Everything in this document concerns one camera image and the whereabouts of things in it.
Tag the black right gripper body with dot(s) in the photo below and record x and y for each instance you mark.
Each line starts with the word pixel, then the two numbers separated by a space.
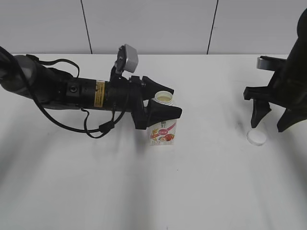
pixel 287 89

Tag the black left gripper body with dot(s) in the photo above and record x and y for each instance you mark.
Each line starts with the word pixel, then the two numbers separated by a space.
pixel 125 95

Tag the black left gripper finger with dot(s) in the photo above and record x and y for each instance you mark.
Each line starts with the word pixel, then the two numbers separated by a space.
pixel 150 88
pixel 157 112

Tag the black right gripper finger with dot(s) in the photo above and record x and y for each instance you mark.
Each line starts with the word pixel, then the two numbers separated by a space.
pixel 260 110
pixel 291 117

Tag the white yili changqing yogurt bottle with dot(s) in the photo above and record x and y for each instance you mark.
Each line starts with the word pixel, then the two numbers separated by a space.
pixel 163 133

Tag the white bottle cap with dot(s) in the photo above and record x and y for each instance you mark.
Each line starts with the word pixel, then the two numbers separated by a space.
pixel 256 137

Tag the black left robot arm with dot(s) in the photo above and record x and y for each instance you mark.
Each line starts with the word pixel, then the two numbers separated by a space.
pixel 51 88

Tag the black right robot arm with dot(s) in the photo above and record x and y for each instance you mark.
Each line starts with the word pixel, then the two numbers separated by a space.
pixel 297 59

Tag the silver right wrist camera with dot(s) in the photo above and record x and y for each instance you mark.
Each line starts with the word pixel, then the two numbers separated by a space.
pixel 270 63

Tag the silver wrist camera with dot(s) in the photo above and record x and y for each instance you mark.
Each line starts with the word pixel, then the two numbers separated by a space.
pixel 127 59
pixel 270 63

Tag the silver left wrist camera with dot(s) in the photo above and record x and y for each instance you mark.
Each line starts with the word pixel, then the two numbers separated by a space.
pixel 127 59

